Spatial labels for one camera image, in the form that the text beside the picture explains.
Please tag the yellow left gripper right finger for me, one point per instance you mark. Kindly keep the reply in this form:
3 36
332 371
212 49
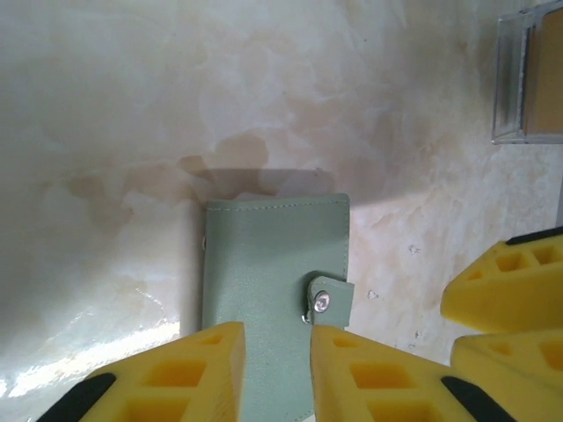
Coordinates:
378 387

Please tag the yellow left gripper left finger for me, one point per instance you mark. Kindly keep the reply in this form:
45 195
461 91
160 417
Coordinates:
176 378

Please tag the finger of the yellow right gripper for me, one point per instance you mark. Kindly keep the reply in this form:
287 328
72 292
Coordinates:
506 299
519 360

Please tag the green leather card holder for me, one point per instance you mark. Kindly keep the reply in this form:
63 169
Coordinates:
272 246

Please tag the orange credit card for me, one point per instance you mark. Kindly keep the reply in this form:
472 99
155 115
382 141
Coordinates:
545 66

